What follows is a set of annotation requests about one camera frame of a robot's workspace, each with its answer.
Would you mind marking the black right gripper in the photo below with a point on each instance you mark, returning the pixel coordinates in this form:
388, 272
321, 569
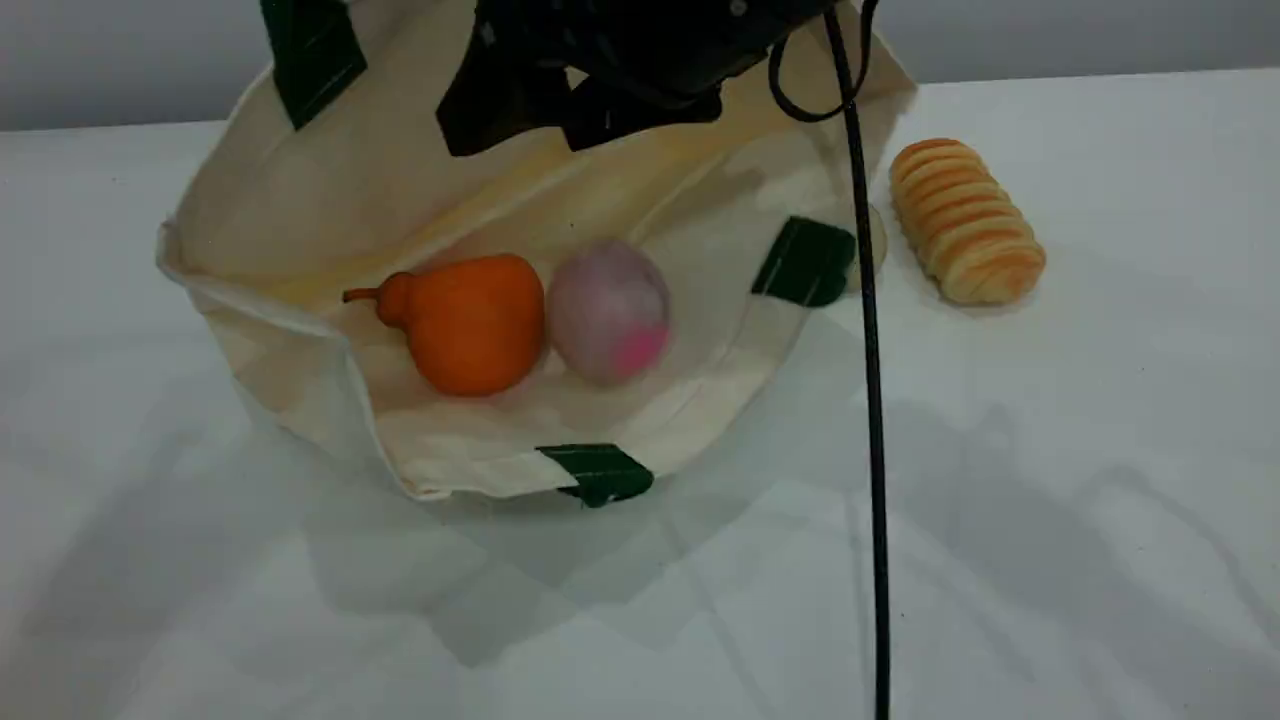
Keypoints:
660, 40

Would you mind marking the pink toy peach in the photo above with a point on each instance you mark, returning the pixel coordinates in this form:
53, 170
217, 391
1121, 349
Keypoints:
610, 315

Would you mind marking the orange toy fruit with stem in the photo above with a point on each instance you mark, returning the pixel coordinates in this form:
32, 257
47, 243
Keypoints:
470, 325

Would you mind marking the beige round toy potato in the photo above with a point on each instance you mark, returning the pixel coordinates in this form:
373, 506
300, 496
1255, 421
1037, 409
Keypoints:
880, 250

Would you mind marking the ribbed golden toy bread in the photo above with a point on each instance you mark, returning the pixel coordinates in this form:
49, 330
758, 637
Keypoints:
965, 225

